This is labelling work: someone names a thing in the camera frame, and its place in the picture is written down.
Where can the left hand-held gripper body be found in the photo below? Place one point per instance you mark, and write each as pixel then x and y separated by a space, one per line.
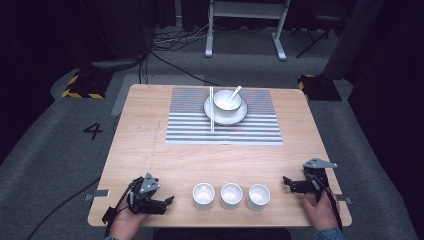
pixel 143 200

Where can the white chopstick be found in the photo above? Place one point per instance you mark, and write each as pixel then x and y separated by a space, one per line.
pixel 210 110
pixel 213 110

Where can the white desk frame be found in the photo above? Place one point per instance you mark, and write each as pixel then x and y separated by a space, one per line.
pixel 246 10

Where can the white bowl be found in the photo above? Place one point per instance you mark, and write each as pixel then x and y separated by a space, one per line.
pixel 224 105

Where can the person's left hand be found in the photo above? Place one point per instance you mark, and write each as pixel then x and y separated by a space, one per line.
pixel 125 223

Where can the grey striped placemat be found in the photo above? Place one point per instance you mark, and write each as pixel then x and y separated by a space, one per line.
pixel 186 126

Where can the metal table bracket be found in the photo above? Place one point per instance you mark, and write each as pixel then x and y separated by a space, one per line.
pixel 345 200
pixel 98 193

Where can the black yellow striped base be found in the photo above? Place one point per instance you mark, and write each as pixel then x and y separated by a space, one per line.
pixel 88 83
pixel 320 88

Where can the white plate with dark rim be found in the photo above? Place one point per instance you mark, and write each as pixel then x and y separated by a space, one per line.
pixel 230 120

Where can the person's right hand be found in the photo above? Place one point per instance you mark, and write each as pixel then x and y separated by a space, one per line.
pixel 321 215

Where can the black tripod stand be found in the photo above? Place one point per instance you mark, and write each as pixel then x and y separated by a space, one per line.
pixel 316 38

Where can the white spoon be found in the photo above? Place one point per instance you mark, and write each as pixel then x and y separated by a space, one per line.
pixel 236 91

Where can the person's dark clothing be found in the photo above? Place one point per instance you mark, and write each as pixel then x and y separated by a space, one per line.
pixel 220 234

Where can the white cup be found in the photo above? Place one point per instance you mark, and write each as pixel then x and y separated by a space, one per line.
pixel 231 196
pixel 203 196
pixel 258 197

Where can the dark stand base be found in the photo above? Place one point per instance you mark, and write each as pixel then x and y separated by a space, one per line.
pixel 116 62

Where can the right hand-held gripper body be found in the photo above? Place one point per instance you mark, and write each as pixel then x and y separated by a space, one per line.
pixel 316 180

